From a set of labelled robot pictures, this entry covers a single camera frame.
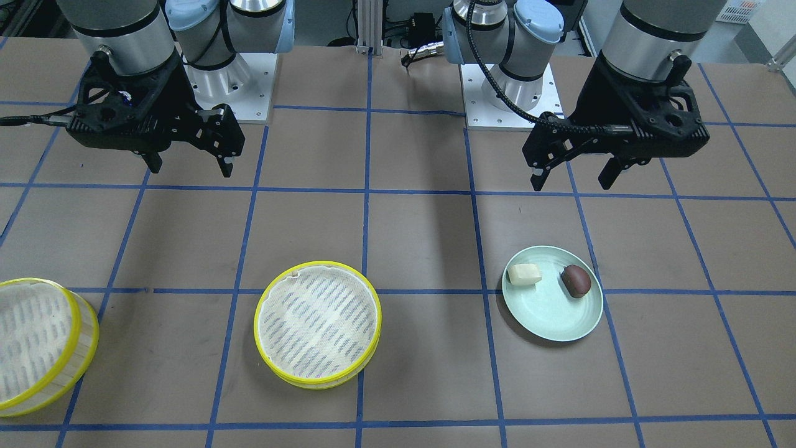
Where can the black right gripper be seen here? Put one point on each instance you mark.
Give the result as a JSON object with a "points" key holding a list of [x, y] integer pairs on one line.
{"points": [[176, 87]]}

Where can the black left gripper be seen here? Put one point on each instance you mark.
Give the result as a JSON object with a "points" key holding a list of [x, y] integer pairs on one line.
{"points": [[592, 93]]}

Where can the dark red bun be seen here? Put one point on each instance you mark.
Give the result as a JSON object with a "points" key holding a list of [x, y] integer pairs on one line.
{"points": [[576, 280]]}

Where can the white steamed bun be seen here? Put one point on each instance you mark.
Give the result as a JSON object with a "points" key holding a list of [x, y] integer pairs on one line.
{"points": [[524, 274]]}

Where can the yellow bamboo steamer tray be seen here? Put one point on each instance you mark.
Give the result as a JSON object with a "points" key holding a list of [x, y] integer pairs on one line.
{"points": [[49, 336]]}

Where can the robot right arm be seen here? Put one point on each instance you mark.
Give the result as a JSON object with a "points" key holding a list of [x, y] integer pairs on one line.
{"points": [[140, 35]]}

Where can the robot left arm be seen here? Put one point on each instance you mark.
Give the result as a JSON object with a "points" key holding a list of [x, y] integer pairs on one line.
{"points": [[514, 41]]}

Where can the yellow bamboo steamer base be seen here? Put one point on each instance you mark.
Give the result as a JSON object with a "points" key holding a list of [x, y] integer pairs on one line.
{"points": [[318, 324]]}

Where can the light green plate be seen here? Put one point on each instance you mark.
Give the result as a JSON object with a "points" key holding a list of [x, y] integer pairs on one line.
{"points": [[546, 309]]}

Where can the black electronics box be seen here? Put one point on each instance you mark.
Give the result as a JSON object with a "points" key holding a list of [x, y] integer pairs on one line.
{"points": [[420, 29]]}

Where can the aluminium frame post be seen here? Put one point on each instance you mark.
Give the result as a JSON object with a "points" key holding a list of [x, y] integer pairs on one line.
{"points": [[369, 21]]}

